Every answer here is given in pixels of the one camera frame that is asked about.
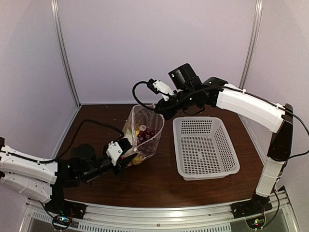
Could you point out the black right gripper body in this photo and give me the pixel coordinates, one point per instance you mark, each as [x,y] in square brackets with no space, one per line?
[183,98]

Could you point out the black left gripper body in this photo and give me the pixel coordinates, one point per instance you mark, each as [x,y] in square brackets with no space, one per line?
[120,167]

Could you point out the yellow toy fruit front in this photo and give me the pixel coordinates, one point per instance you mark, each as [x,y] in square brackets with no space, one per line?
[137,160]

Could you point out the dark red toy grapes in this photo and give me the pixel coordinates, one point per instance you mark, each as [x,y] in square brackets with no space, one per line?
[143,137]

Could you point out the clear zip top bag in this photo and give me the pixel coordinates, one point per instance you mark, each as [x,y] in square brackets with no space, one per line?
[143,129]

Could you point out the white perforated plastic basket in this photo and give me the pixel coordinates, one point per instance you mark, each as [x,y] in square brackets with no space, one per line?
[203,148]

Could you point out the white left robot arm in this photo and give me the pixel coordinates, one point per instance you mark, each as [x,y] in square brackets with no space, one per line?
[45,179]

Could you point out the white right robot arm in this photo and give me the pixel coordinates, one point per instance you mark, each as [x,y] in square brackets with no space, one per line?
[218,93]

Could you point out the left round circuit board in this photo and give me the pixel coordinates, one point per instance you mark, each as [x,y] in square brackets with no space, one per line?
[61,222]

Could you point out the round circuit board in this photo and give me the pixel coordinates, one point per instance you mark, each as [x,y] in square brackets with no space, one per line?
[61,222]
[256,223]

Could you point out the right round circuit board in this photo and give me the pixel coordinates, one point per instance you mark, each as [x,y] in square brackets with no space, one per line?
[256,223]

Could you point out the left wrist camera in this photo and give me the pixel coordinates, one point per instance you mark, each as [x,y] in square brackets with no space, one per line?
[115,149]

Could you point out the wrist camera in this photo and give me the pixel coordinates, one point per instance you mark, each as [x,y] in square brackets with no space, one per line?
[159,87]
[115,149]

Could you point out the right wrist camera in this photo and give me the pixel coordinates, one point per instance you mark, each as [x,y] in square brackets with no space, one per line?
[159,87]

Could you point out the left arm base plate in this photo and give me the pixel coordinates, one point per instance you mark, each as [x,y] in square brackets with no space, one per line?
[67,208]

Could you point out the right aluminium frame post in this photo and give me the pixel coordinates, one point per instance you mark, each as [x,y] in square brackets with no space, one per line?
[257,18]

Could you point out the aluminium frame post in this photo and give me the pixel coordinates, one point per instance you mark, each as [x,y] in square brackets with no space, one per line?
[257,18]
[63,52]

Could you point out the front aluminium rail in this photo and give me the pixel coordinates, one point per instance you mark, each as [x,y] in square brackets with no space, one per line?
[206,218]

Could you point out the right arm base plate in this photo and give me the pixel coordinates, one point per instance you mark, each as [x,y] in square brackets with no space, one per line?
[249,208]

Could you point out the left aluminium frame post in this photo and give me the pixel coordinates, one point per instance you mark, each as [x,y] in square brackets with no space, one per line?
[63,52]

